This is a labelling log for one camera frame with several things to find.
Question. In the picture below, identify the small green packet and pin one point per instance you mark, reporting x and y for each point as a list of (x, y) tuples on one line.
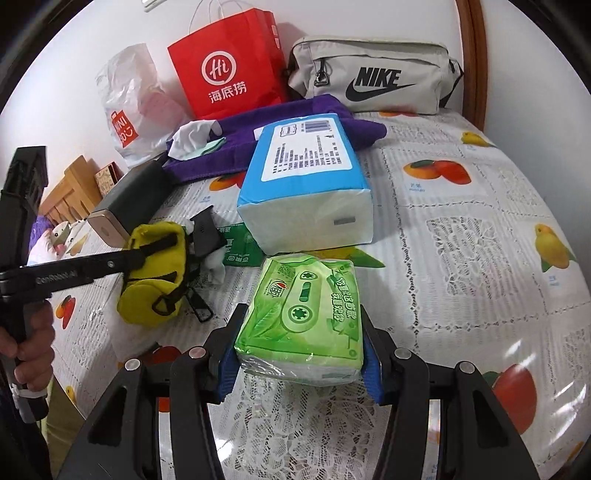
[(240, 249)]

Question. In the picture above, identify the dark hardcover notebook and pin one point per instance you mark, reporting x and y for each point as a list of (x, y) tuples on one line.
[(134, 194)]

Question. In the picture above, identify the grey waist bag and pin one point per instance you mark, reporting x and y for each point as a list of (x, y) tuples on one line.
[(369, 60)]

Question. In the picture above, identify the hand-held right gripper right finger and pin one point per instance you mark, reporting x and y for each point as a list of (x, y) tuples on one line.
[(376, 383)]

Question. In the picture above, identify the white glove-like cloth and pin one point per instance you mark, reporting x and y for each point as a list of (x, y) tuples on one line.
[(189, 134)]

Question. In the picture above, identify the small light green cloth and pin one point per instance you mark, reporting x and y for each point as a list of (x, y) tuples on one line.
[(214, 145)]

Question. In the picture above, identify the wooden furniture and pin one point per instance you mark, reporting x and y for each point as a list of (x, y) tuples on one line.
[(74, 184)]

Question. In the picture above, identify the red paper bag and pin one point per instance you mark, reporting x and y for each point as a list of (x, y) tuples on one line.
[(221, 60)]

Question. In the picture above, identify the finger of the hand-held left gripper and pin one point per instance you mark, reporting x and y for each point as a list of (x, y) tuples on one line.
[(205, 235), (152, 251)]

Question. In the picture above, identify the green tissue pack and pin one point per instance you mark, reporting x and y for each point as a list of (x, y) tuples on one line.
[(300, 314)]

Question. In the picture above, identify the wooden headboard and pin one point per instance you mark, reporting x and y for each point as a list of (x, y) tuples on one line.
[(475, 69)]

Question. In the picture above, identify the white plastic bag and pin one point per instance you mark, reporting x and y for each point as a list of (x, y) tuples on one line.
[(124, 92)]

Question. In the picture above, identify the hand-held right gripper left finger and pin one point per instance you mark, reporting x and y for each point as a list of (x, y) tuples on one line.
[(228, 371)]

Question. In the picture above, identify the patterned book red cover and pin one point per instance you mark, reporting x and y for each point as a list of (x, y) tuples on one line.
[(108, 177)]

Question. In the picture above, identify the purple towel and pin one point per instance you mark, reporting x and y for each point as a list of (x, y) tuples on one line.
[(231, 138)]

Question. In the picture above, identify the person's left hand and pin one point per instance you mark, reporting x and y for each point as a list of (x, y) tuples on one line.
[(34, 350)]

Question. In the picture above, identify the white plush toy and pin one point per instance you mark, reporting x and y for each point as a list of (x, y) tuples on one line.
[(64, 235)]

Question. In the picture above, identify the large blue tissue pack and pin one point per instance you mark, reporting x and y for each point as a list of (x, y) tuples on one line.
[(304, 207)]

